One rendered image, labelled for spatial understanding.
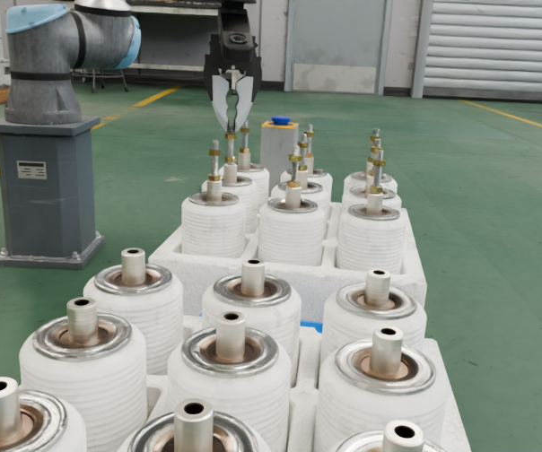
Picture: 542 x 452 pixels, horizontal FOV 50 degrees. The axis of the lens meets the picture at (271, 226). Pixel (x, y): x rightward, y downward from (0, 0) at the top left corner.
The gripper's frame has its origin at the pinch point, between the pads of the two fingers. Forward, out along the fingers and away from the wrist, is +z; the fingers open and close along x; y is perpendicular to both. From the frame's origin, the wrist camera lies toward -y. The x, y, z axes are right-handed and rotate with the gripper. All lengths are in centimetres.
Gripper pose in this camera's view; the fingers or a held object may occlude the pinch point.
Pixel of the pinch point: (231, 124)
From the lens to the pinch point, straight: 97.0
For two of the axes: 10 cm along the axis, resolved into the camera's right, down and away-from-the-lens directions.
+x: -9.9, -0.1, -1.4
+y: -1.3, -3.1, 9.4
